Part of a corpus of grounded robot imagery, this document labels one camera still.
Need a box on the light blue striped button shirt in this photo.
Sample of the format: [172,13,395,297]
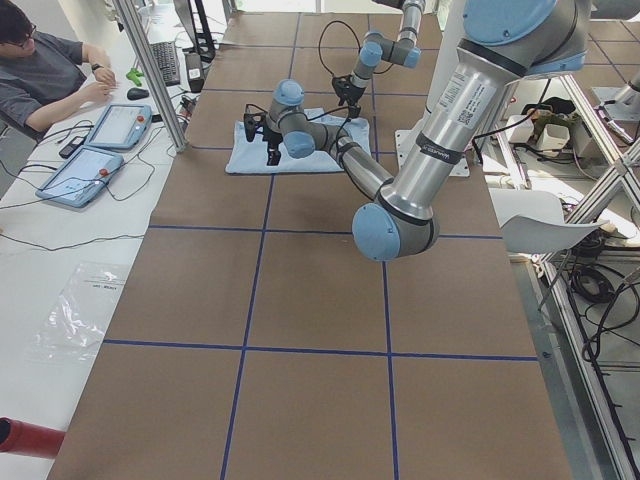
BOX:
[225,108,371,175]

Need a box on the aluminium frame post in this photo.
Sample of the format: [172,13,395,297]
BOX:
[113,0,187,153]

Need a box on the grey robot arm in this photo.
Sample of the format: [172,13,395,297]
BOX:
[244,0,592,261]
[332,0,426,119]

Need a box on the black computer keyboard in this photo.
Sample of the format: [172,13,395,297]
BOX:
[150,41,181,86]

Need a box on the blue teach pendant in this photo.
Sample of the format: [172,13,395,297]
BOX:
[36,146,124,208]
[85,103,152,151]

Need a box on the clear plastic bag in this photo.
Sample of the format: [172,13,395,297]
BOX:
[26,262,131,365]

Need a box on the red fire extinguisher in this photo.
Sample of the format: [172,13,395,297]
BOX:
[1,417,65,459]

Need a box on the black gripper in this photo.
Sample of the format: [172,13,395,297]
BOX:
[243,103,282,166]
[331,74,364,121]

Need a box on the black computer mouse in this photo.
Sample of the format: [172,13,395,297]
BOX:
[126,87,150,101]

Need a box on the upper blue teach pendant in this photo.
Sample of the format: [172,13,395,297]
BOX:
[85,103,152,151]

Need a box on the black smartphone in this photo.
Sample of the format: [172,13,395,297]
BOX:
[58,136,85,159]

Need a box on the seated person grey shirt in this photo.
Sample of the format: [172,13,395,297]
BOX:
[1,1,117,140]

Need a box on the white plastic chair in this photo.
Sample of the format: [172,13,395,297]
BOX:
[489,188,606,254]

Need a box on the lower blue teach pendant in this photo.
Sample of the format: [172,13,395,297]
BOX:
[36,146,124,208]

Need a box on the white storage box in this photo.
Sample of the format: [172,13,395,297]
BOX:
[537,123,570,155]

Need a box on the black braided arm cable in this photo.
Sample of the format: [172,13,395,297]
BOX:
[317,19,374,81]

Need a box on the green plastic toy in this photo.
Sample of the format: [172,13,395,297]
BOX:
[126,68,144,87]

